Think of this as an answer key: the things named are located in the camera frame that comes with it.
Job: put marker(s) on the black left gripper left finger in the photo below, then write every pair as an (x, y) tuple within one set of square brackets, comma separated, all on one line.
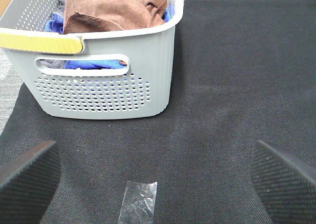
[(28, 184)]

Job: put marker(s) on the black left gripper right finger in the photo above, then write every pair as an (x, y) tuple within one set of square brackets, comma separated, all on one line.
[(285, 185)]

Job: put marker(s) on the brown microfibre towel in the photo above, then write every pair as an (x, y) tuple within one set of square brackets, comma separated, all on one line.
[(74, 8)]

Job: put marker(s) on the blue towel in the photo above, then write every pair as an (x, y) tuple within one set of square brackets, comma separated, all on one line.
[(98, 63)]

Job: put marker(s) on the clear adhesive tape strip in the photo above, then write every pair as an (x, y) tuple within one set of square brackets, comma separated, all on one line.
[(138, 203)]

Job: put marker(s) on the grey perforated plastic basket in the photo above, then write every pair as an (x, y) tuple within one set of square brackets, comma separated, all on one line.
[(140, 89)]

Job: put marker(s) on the yellow basket handle grip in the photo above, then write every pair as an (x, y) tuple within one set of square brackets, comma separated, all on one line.
[(49, 44)]

